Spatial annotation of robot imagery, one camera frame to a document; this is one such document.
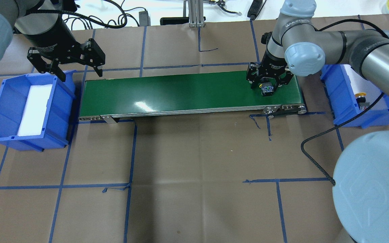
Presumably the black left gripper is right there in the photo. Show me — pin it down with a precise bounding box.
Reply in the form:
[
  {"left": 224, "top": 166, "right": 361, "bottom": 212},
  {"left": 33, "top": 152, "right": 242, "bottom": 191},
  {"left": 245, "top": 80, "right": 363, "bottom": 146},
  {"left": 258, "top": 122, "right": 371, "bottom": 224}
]
[{"left": 27, "top": 17, "right": 105, "bottom": 82}]

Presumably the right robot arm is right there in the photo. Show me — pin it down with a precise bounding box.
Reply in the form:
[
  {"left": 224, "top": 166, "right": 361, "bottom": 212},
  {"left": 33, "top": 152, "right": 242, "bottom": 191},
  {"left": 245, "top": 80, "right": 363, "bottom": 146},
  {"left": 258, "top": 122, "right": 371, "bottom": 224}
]
[{"left": 247, "top": 0, "right": 389, "bottom": 243}]

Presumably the red push button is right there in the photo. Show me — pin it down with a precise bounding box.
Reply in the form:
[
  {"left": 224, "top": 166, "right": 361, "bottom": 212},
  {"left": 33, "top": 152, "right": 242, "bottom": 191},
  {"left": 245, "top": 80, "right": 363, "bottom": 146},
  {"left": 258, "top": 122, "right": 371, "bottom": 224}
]
[{"left": 259, "top": 82, "right": 275, "bottom": 97}]

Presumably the blue bin with buttons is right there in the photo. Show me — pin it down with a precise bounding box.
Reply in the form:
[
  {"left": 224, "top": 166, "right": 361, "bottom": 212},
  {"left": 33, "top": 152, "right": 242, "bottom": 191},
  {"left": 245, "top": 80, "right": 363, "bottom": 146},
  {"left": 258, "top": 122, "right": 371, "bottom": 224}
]
[{"left": 320, "top": 64, "right": 389, "bottom": 129}]

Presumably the yellow push button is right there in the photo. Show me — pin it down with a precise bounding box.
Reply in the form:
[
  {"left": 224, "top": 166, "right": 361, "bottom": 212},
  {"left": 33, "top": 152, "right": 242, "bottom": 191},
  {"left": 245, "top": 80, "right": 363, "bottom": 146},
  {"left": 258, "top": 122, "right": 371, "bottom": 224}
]
[{"left": 355, "top": 92, "right": 371, "bottom": 111}]

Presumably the green conveyor belt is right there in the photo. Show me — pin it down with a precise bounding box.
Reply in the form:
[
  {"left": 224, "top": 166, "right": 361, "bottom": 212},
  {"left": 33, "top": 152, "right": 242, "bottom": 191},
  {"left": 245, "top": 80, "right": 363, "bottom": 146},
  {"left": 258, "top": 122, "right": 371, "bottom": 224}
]
[{"left": 79, "top": 71, "right": 307, "bottom": 121}]

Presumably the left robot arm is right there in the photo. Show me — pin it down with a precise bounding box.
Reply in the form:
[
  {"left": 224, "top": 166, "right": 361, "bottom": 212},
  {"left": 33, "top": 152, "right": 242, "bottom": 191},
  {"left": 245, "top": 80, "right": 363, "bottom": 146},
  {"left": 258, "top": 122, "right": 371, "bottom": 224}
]
[{"left": 0, "top": 0, "right": 105, "bottom": 81}]

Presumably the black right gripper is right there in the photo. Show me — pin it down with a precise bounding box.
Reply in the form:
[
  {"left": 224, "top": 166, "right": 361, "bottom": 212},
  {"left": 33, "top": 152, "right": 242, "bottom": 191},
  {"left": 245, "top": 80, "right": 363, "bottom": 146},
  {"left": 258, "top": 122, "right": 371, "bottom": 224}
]
[{"left": 247, "top": 51, "right": 294, "bottom": 90}]

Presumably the black power adapter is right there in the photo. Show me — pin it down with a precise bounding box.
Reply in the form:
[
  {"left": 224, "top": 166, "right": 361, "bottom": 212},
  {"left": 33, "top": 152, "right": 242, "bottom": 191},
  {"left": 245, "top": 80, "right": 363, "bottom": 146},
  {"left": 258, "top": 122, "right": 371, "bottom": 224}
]
[{"left": 138, "top": 10, "right": 151, "bottom": 26}]

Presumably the black braided cable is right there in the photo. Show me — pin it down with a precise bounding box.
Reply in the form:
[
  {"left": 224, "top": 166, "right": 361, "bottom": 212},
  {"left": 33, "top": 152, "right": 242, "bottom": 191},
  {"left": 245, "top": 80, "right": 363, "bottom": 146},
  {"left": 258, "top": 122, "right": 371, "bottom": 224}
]
[{"left": 301, "top": 19, "right": 389, "bottom": 187}]

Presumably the aluminium frame post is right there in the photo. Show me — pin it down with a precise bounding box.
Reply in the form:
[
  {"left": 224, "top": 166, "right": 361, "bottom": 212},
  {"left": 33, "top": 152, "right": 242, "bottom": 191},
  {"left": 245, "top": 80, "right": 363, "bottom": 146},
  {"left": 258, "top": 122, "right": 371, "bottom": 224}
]
[{"left": 187, "top": 0, "right": 205, "bottom": 28}]

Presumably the blue empty bin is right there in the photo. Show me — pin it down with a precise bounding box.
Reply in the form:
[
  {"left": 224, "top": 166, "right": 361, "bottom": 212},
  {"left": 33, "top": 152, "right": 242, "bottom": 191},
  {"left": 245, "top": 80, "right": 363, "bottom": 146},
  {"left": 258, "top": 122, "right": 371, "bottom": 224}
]
[{"left": 0, "top": 70, "right": 76, "bottom": 152}]

